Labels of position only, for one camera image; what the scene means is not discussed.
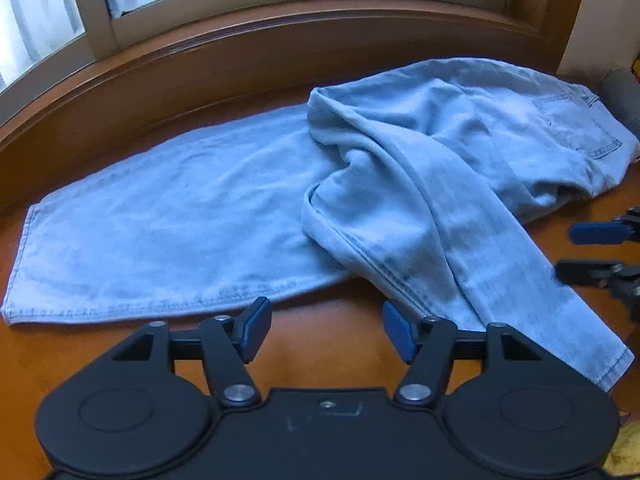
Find person's yellow clothing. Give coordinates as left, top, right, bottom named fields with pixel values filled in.
left=602, top=410, right=640, bottom=480

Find grey rolled cloth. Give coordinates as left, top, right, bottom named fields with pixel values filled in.
left=602, top=68, right=640, bottom=137

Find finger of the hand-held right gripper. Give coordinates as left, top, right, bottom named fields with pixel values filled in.
left=555, top=260, right=640, bottom=322
left=569, top=207, right=640, bottom=246

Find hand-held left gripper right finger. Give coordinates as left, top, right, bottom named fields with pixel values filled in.
left=382, top=300, right=544, bottom=408

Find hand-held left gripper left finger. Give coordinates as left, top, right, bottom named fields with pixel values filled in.
left=107, top=297, right=273, bottom=408

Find window with metal frame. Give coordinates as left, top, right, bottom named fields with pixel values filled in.
left=0, top=0, right=517, bottom=97

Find wooden window surround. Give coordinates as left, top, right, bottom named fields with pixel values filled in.
left=0, top=0, right=594, bottom=212

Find light blue jeans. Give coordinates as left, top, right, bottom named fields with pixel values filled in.
left=2, top=57, right=640, bottom=394

